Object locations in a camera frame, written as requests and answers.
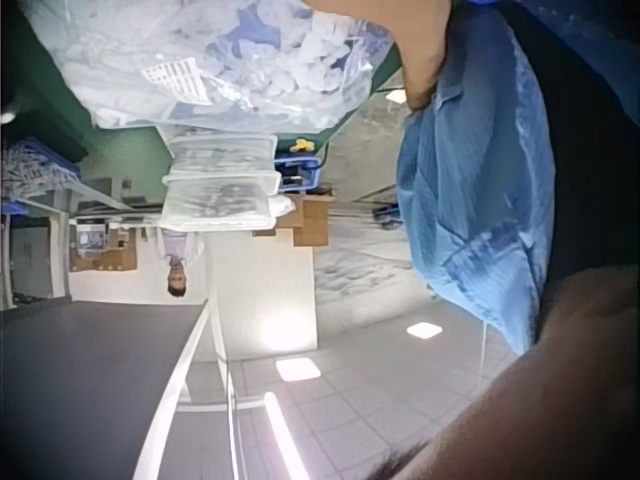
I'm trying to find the stack of brown cardboard boxes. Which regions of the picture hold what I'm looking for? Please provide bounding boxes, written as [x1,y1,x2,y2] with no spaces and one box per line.
[253,192,337,248]

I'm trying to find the blue trolley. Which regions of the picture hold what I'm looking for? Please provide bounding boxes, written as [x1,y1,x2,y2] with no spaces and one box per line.
[371,201,404,230]

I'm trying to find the blue plastic crate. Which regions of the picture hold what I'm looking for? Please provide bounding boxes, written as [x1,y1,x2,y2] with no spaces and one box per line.
[273,151,324,194]

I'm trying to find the clear plastic lidded container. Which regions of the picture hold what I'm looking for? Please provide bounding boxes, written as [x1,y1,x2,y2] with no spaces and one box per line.
[168,128,279,175]
[159,168,283,235]

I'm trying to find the square ceiling light panel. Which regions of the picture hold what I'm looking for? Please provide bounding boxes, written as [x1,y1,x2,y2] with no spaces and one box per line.
[275,356,323,382]
[405,321,444,341]

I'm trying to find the long ceiling light strip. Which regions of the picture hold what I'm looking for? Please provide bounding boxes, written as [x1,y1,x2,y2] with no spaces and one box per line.
[262,390,312,480]

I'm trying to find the row of low cardboard boxes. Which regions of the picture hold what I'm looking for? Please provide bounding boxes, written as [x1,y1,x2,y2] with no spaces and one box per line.
[68,246,139,274]

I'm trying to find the large clear bag of white parts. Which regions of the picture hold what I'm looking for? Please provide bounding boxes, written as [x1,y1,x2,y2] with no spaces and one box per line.
[22,0,397,135]

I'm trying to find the white work table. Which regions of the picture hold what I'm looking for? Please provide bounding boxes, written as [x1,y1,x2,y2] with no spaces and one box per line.
[8,174,137,312]

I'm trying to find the rack of blue crates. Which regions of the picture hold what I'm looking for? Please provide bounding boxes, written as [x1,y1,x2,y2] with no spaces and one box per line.
[0,136,84,215]

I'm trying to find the wall notice board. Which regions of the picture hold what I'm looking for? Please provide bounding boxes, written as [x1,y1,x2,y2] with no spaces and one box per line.
[76,221,110,250]

